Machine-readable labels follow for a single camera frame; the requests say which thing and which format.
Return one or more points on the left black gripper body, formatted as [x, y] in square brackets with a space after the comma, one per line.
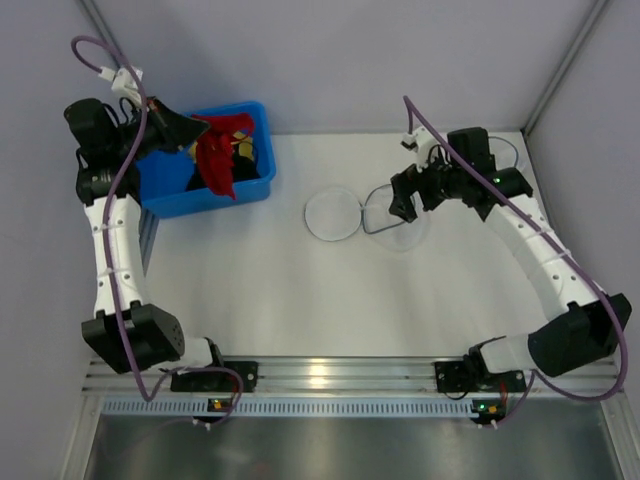
[154, 127]

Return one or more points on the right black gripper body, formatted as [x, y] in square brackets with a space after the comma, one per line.
[417, 186]

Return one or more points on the red lace bra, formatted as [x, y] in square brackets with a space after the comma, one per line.
[214, 149]

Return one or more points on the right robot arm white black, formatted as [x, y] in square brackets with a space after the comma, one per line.
[579, 329]

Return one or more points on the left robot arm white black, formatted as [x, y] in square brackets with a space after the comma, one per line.
[126, 330]

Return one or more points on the blue plastic bin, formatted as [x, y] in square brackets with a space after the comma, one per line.
[164, 177]

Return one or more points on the yellow garment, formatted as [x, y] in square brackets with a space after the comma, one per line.
[242, 142]

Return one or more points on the black garment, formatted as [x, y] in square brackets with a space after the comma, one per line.
[243, 169]

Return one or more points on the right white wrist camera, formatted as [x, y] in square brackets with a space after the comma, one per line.
[422, 144]

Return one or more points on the aluminium frame rail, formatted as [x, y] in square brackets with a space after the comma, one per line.
[350, 375]

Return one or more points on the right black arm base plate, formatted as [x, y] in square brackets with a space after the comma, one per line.
[467, 375]

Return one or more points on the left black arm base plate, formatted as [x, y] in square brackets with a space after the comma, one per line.
[226, 378]

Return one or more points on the slotted grey cable duct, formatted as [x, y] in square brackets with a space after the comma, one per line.
[305, 407]

